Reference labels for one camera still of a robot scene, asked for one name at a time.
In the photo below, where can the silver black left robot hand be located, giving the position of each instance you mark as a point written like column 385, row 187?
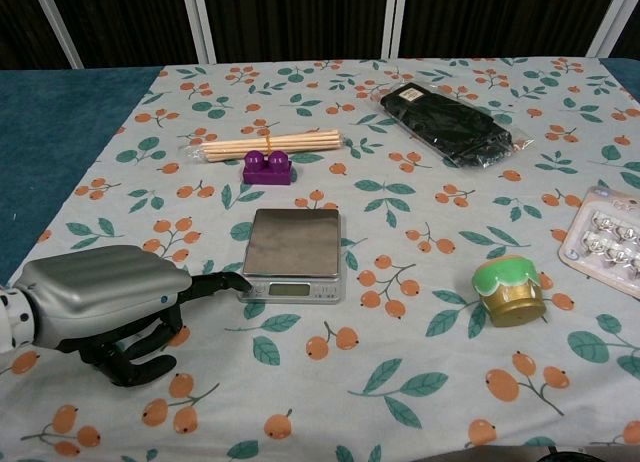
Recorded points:
column 115, row 287

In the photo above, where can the digital kitchen scale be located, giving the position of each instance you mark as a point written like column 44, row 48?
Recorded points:
column 295, row 242

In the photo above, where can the purple two-stud toy block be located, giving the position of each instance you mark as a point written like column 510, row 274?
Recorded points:
column 267, row 174

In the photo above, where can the wooden stick bundle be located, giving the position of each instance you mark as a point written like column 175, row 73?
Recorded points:
column 290, row 142

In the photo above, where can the floral orange-berry tablecloth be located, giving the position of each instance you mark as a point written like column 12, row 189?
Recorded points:
column 400, row 382

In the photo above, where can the black gloves in clear bag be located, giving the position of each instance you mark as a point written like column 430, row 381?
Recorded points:
column 450, row 122

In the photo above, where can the metal hooks blister pack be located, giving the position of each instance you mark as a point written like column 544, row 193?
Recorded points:
column 610, row 242

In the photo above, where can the white metal frame post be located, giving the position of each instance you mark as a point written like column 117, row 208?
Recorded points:
column 391, row 22
column 612, row 27
column 60, row 32
column 202, row 27

